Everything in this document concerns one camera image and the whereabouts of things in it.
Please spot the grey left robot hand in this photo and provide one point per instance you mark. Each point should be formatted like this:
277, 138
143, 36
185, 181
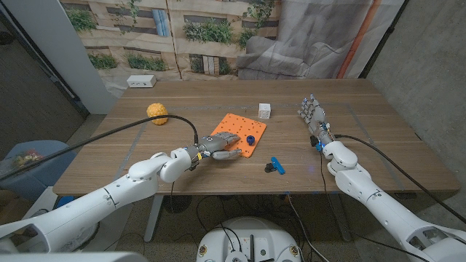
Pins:
216, 142

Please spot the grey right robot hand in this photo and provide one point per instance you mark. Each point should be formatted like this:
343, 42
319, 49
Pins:
316, 116

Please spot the orange peg board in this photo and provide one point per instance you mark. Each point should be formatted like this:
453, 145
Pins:
240, 125

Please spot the blue peg toy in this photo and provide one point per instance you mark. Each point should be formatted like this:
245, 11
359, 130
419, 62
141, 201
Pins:
250, 139

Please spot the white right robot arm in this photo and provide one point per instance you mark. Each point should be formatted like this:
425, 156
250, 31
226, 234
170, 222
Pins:
364, 185

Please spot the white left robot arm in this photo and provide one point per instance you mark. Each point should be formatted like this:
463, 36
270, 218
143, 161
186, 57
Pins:
91, 203

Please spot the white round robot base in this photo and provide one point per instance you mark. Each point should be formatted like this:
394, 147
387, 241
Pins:
247, 233

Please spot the white cube block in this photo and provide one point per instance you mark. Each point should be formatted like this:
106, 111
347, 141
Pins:
264, 110

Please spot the blue binder clip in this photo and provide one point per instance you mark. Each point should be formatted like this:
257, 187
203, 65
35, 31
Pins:
277, 165

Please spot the yellow bumpy ball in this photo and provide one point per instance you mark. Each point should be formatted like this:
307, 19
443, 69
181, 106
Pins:
157, 110

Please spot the black round floor disc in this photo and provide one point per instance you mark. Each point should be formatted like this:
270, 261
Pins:
176, 203

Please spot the white power strip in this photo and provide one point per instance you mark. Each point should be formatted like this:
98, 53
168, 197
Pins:
141, 81

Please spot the white table leg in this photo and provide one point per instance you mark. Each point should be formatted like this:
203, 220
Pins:
154, 218

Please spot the grey table leg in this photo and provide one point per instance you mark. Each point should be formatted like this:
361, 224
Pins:
340, 218

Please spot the printed fabric backdrop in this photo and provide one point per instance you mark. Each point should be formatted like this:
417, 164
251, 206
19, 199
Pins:
218, 36

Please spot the blue-grey stool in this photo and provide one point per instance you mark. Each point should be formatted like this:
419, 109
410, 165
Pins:
54, 160

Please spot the blue pad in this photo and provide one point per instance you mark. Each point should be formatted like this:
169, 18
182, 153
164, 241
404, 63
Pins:
63, 201

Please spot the white robot torso edge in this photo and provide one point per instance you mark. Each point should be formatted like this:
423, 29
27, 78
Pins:
73, 257

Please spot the bag of colourful toys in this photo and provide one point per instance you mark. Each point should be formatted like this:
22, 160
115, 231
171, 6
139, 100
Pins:
25, 157

